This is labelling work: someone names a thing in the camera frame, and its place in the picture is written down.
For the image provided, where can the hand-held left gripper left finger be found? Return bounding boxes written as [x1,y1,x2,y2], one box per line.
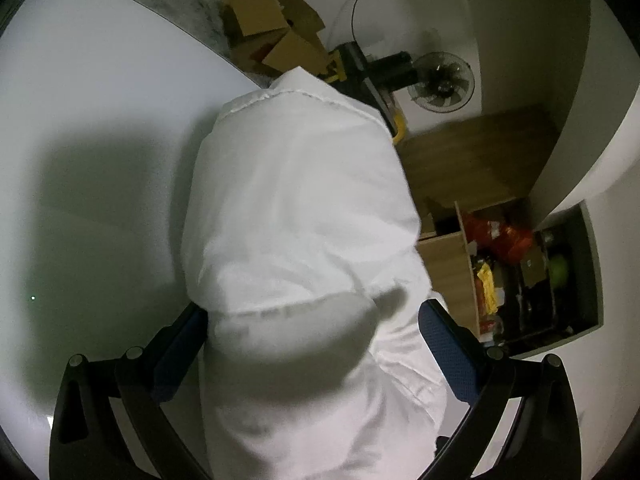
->
[48,301,209,480]

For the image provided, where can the black and yellow box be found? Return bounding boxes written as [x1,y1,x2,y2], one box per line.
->
[320,43,410,147]

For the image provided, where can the green ball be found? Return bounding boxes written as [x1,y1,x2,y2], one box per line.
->
[549,254,572,287]

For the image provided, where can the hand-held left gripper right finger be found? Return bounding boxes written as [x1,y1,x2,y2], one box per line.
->
[417,298,584,480]

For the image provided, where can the open cardboard box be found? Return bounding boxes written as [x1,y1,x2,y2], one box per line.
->
[224,0,292,39]
[279,0,327,37]
[261,29,332,80]

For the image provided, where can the orange red plastic bag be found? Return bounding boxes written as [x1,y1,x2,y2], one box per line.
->
[461,211,537,264]

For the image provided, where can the black electric fan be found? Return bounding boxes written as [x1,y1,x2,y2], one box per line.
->
[366,51,476,113]

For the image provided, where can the yellow packet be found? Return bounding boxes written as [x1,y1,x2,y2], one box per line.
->
[474,259,502,317]

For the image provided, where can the wooden cabinet with clutter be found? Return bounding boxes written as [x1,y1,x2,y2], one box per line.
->
[416,199,602,357]

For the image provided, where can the white shirt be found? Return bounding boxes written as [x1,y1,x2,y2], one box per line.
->
[180,67,451,480]

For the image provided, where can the black wall cable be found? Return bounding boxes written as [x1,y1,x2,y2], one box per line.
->
[349,0,397,47]

